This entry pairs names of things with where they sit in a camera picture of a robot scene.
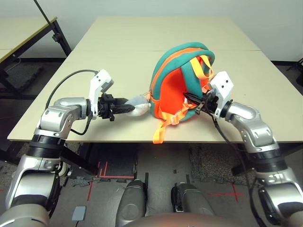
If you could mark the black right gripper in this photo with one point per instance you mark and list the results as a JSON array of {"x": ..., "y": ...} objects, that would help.
[{"x": 210, "y": 102}]

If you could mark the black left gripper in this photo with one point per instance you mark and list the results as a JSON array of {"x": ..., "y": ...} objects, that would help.
[{"x": 106, "y": 106}]

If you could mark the grey white plush animal head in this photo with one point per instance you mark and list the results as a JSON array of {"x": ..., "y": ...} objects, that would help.
[{"x": 139, "y": 106}]

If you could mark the teal and orange backpack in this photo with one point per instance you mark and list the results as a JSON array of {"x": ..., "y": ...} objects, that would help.
[{"x": 170, "y": 94}]

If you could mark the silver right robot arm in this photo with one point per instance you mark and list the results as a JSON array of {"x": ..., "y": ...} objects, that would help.
[{"x": 258, "y": 132}]

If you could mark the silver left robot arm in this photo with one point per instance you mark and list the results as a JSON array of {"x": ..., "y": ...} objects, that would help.
[{"x": 59, "y": 111}]

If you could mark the white sneaker with black stripes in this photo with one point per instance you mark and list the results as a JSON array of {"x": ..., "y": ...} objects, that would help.
[{"x": 65, "y": 170}]

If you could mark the grey foam scrap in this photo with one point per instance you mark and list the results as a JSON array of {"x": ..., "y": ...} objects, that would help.
[{"x": 81, "y": 182}]

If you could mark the grey right robot leg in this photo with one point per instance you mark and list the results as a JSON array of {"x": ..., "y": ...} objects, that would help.
[{"x": 191, "y": 198}]

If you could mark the black tripod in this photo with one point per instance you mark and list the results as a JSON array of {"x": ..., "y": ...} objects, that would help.
[{"x": 297, "y": 71}]

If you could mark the grey foot pedal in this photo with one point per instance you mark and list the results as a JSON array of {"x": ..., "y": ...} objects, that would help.
[{"x": 79, "y": 213}]

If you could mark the black stand pole with clamp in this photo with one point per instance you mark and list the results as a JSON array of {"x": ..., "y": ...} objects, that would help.
[{"x": 45, "y": 16}]

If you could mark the grey robot torso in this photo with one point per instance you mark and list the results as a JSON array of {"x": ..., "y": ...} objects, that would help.
[{"x": 170, "y": 221}]

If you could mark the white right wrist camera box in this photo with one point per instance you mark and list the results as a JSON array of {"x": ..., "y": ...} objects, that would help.
[{"x": 222, "y": 85}]

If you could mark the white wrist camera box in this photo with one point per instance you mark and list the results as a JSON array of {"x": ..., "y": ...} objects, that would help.
[
  {"x": 222, "y": 85},
  {"x": 101, "y": 79}
]

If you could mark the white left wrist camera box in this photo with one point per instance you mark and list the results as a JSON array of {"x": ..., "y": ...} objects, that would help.
[{"x": 101, "y": 79}]

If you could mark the black main table frame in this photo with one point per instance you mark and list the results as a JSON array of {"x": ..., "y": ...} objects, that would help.
[{"x": 78, "y": 160}]

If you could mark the side table with black frame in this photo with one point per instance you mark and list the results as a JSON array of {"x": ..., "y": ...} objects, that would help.
[{"x": 28, "y": 30}]

